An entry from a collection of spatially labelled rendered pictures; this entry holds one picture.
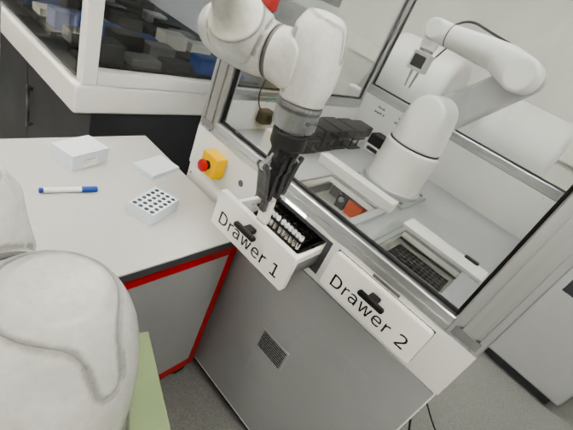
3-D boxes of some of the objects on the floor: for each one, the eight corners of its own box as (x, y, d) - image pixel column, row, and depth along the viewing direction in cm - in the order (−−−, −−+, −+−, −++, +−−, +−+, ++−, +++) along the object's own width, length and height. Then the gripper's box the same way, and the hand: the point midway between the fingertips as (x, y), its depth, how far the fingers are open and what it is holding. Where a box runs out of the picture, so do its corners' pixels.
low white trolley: (26, 474, 109) (30, 304, 71) (-37, 322, 136) (-59, 139, 98) (190, 374, 152) (247, 235, 114) (118, 275, 179) (145, 135, 141)
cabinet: (304, 525, 125) (441, 400, 84) (147, 310, 169) (188, 160, 129) (413, 380, 196) (515, 274, 155) (282, 255, 241) (335, 148, 200)
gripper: (283, 140, 68) (252, 239, 80) (325, 133, 77) (291, 223, 90) (256, 121, 71) (230, 219, 84) (299, 118, 80) (270, 206, 93)
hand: (265, 209), depth 85 cm, fingers closed
